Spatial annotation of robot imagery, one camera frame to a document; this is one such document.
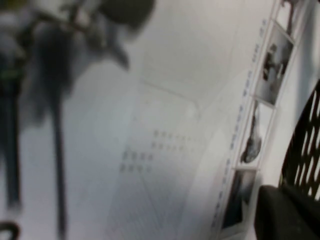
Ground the white car suspension book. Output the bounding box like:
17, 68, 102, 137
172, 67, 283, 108
0, 0, 308, 240

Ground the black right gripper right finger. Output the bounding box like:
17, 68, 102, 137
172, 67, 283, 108
282, 186, 320, 223

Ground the black plastic book stand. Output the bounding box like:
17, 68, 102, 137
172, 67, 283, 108
278, 79, 320, 201

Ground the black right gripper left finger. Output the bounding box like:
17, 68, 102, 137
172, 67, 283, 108
254, 185, 320, 240

